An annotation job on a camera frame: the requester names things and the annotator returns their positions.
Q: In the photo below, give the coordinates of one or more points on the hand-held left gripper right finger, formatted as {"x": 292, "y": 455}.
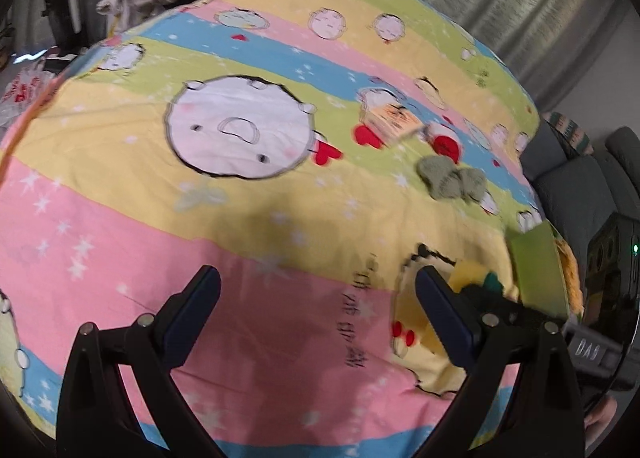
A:
{"x": 446, "y": 314}

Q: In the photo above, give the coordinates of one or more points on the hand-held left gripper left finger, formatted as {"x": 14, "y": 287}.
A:
{"x": 187, "y": 314}

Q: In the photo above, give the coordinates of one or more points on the yellow green sponge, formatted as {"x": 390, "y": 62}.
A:
{"x": 472, "y": 278}

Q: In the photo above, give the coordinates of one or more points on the lime green box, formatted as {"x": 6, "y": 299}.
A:
{"x": 540, "y": 269}

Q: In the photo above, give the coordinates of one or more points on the red white soft toy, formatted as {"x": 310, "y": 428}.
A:
{"x": 443, "y": 141}

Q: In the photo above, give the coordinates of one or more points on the person's right hand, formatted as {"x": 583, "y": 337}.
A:
{"x": 600, "y": 418}

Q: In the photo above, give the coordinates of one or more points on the striped cartoon printed bed sheet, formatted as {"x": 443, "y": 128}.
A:
{"x": 200, "y": 218}

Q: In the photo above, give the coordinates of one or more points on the grey sofa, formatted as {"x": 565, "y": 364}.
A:
{"x": 565, "y": 179}

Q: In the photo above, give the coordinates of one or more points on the grey green knitted cloth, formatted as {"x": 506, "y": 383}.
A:
{"x": 441, "y": 179}

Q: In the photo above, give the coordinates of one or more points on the striped knitted cushion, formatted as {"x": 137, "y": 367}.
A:
{"x": 567, "y": 131}

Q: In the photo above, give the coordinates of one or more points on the yellow tissue pack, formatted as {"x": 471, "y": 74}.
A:
{"x": 392, "y": 121}

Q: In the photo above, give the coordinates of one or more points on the white red printed plastic bag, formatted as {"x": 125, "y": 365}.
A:
{"x": 20, "y": 94}

